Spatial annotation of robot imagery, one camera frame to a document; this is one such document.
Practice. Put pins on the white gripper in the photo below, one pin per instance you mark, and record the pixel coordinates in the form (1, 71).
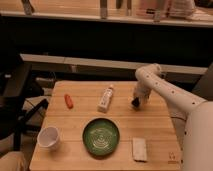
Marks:
(143, 101)

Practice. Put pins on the black eraser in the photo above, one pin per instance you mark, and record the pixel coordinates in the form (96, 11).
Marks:
(135, 102)

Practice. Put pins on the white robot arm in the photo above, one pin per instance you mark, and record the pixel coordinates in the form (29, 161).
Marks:
(197, 154)

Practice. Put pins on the green ceramic plate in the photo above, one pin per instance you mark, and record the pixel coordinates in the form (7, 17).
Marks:
(101, 137)

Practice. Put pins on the white ceramic cup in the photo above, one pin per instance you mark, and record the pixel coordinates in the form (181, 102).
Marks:
(49, 138)

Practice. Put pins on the white glue bottle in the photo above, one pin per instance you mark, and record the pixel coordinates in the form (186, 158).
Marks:
(105, 100)

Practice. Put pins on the white sponge block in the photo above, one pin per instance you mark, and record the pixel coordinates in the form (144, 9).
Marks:
(139, 149)

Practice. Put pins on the grey metal bench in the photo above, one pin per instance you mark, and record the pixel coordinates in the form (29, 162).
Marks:
(121, 69)

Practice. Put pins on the black office chair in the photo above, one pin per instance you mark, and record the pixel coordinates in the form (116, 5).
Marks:
(18, 85)

